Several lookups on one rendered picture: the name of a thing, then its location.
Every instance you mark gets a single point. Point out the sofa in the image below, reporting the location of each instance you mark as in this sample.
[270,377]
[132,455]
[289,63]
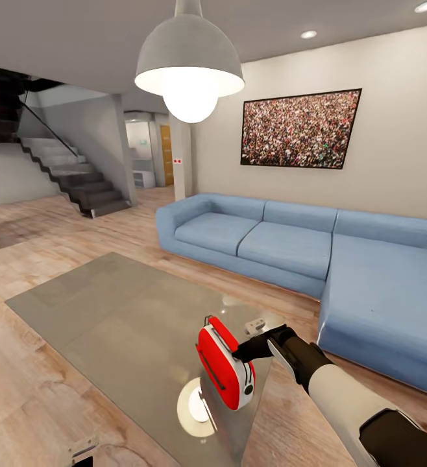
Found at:
[368,270]

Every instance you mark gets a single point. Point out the stairs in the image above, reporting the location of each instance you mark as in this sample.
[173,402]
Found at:
[75,179]

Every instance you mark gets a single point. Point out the picture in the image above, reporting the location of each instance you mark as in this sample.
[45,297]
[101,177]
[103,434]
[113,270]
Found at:
[307,131]

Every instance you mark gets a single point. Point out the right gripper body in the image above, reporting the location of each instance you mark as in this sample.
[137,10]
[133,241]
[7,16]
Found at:
[250,350]

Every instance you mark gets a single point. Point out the room light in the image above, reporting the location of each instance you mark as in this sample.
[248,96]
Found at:
[188,40]

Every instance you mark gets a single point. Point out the radio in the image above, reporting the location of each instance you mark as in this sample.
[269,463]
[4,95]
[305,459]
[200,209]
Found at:
[233,379]

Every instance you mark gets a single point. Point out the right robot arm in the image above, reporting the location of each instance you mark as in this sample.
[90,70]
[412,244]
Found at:
[376,432]

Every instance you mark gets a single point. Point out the door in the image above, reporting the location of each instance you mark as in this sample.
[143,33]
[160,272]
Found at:
[167,155]

